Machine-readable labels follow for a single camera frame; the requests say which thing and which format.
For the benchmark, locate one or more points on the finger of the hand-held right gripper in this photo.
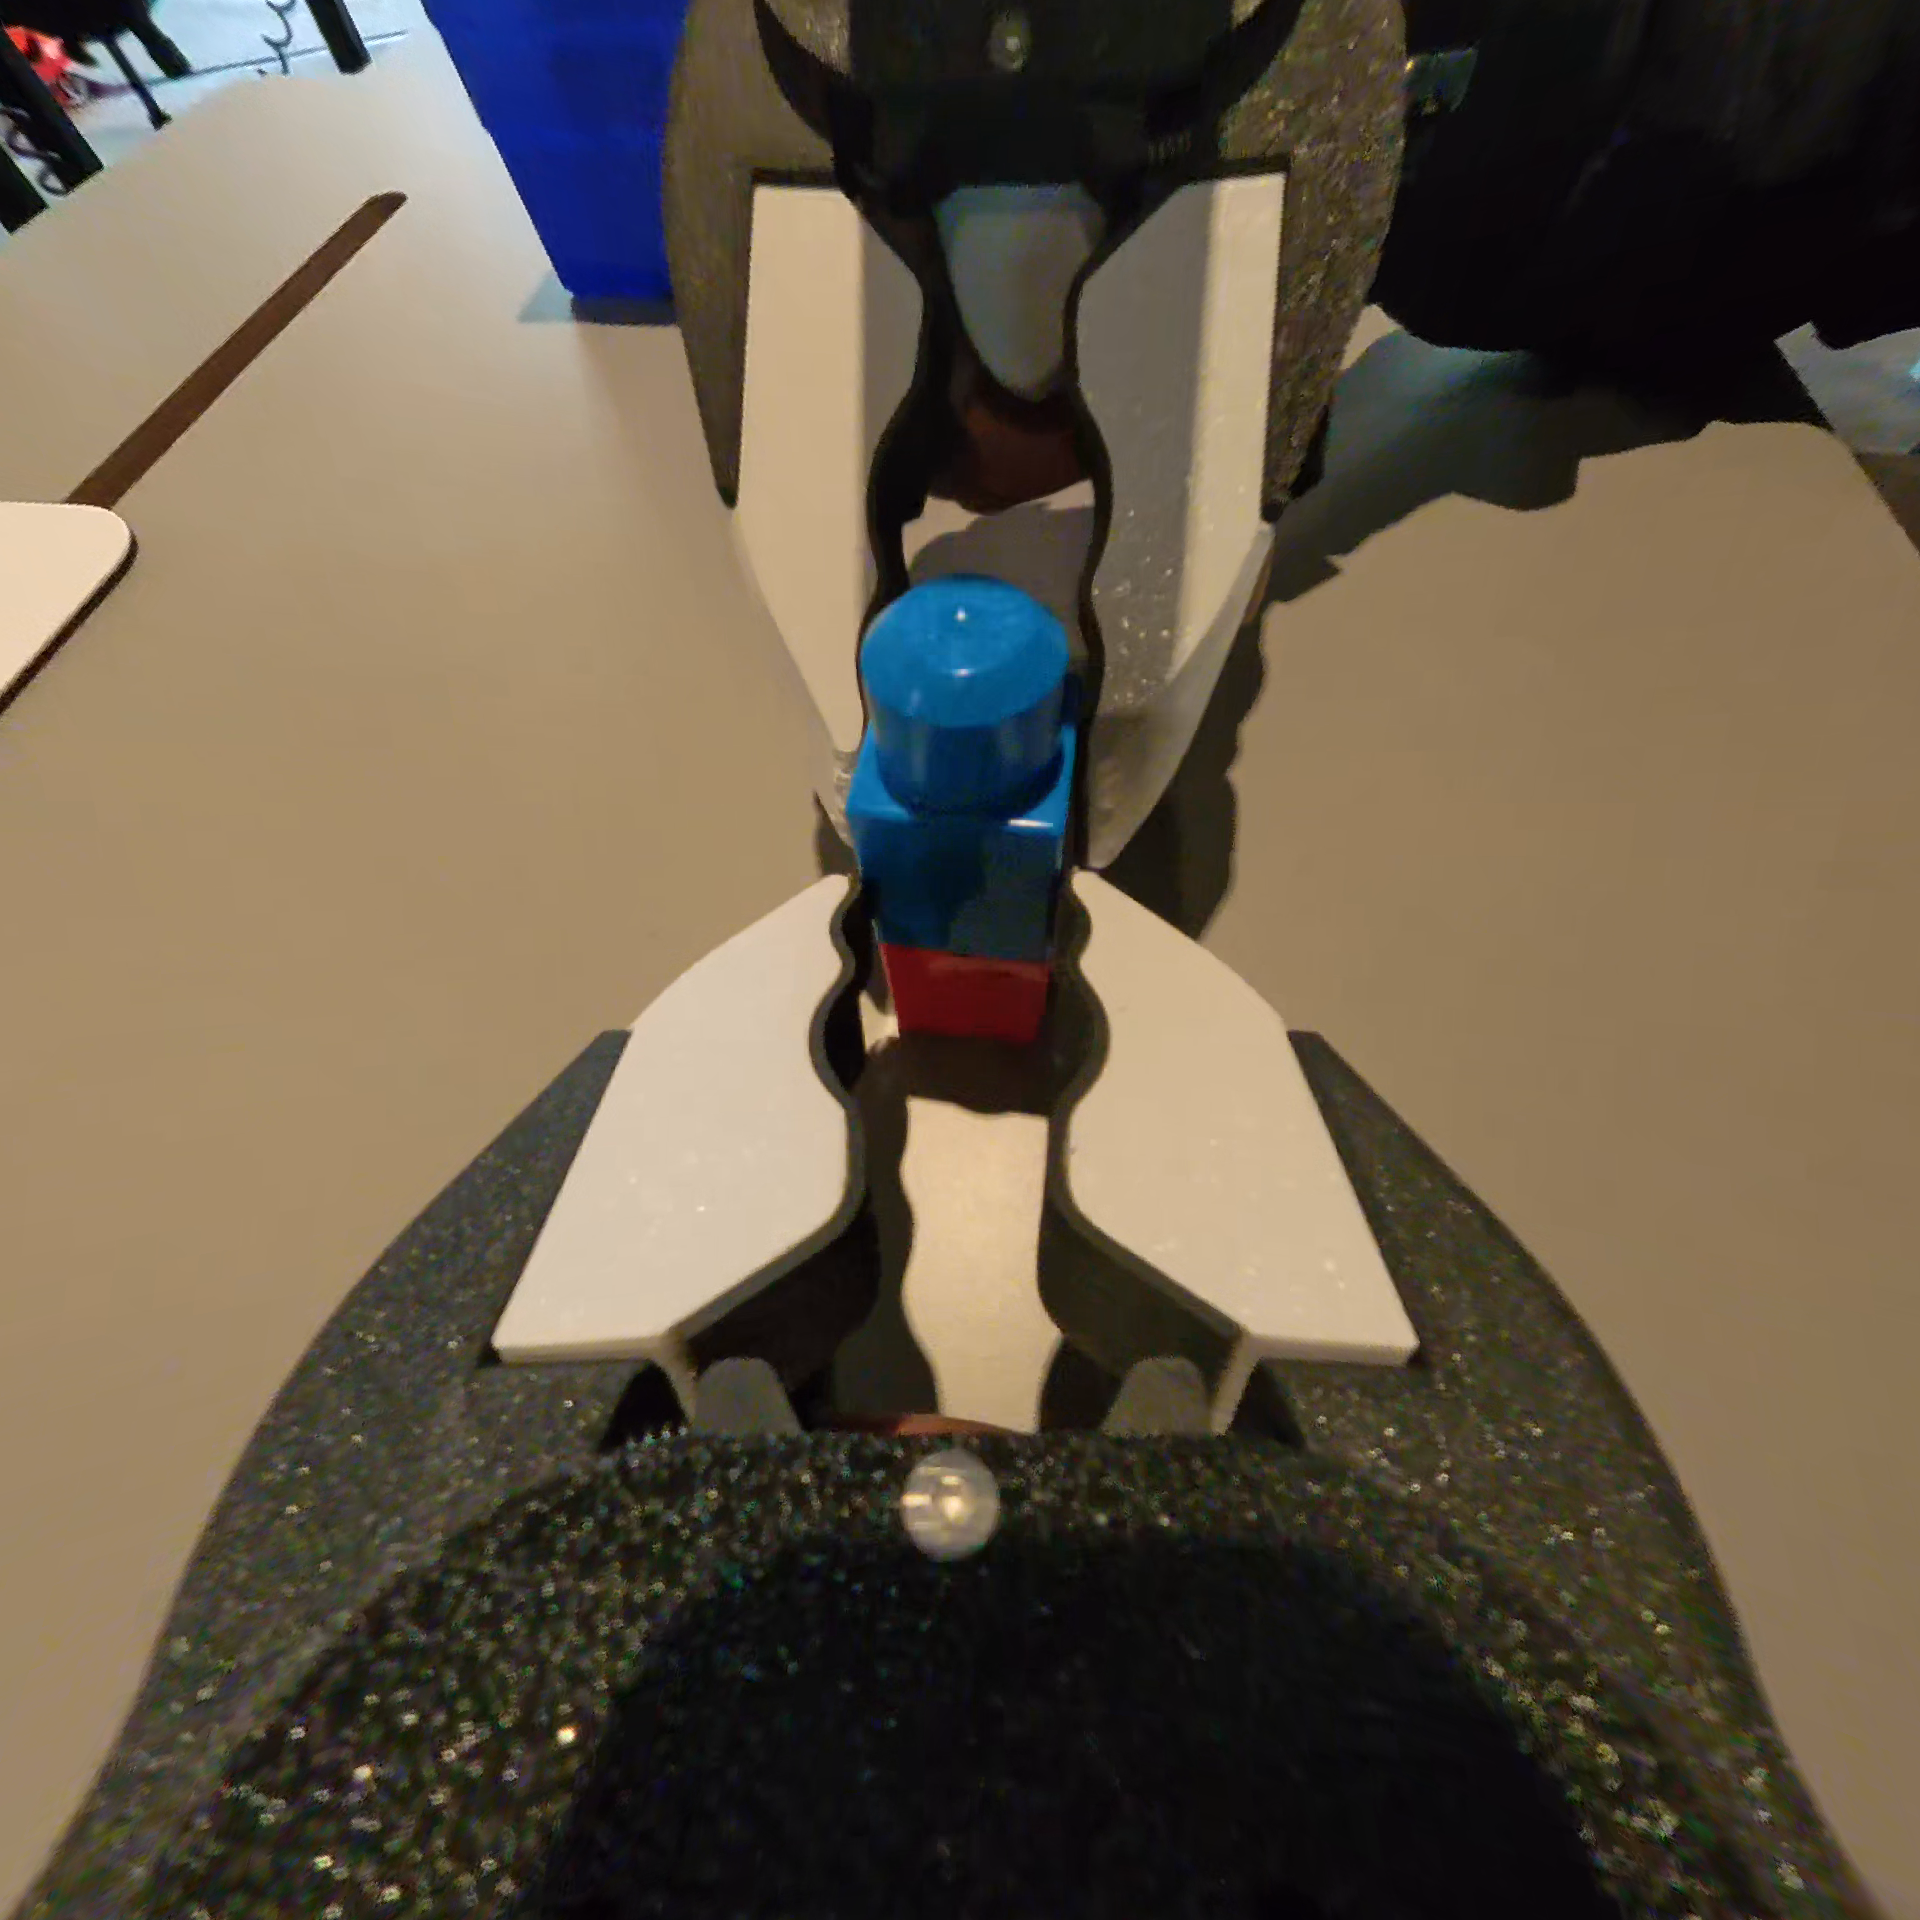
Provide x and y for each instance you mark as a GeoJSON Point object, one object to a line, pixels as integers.
{"type": "Point", "coordinates": [796, 452]}
{"type": "Point", "coordinates": [1214, 376]}

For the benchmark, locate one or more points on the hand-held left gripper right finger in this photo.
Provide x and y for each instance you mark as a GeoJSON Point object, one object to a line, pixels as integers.
{"type": "Point", "coordinates": [1229, 1186]}

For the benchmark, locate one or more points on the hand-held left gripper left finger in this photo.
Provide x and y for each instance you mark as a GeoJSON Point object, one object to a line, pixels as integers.
{"type": "Point", "coordinates": [675, 1172]}

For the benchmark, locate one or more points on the blue mega block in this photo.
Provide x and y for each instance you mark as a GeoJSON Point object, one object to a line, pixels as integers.
{"type": "Point", "coordinates": [960, 722]}

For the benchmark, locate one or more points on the red mega block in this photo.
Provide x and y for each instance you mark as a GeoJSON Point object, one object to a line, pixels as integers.
{"type": "Point", "coordinates": [960, 998]}

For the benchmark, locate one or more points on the blue plastic bin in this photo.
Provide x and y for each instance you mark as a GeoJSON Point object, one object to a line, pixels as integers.
{"type": "Point", "coordinates": [586, 136]}

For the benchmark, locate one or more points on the person's right forearm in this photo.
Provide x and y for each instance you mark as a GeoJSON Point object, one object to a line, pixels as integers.
{"type": "Point", "coordinates": [1650, 181]}

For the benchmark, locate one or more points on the person's right hand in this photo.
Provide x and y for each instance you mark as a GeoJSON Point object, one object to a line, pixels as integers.
{"type": "Point", "coordinates": [1020, 458]}

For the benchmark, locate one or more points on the white flat board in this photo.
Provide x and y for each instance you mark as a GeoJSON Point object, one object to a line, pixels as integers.
{"type": "Point", "coordinates": [52, 586]}

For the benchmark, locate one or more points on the black chair legs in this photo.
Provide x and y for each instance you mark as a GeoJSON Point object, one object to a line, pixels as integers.
{"type": "Point", "coordinates": [134, 77]}

